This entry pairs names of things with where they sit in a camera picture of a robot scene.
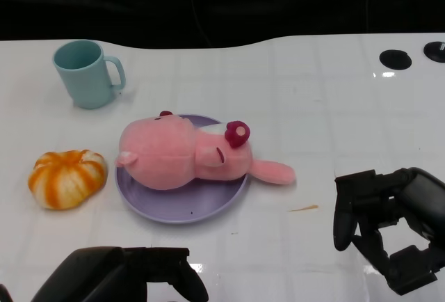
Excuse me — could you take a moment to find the pink plush doll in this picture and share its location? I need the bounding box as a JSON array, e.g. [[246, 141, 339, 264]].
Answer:
[[115, 109, 297, 191]]

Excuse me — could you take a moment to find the teal plastic mug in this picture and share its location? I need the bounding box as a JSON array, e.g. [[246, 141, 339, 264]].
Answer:
[[52, 39, 127, 110]]

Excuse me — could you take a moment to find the orange white pumpkin toy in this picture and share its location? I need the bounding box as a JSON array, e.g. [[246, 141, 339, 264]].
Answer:
[[28, 149, 108, 211]]

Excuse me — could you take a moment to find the purple plastic plate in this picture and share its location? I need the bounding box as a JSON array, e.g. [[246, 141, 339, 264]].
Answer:
[[114, 113, 250, 225]]

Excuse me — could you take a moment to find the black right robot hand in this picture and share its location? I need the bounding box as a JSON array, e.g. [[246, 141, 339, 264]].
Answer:
[[332, 166, 445, 296]]

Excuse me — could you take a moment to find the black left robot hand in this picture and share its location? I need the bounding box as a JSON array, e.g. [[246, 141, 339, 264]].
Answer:
[[29, 246, 209, 302]]

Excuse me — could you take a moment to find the black round table grommet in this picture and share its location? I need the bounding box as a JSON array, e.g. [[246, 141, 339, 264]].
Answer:
[[378, 49, 412, 70], [423, 41, 445, 62]]

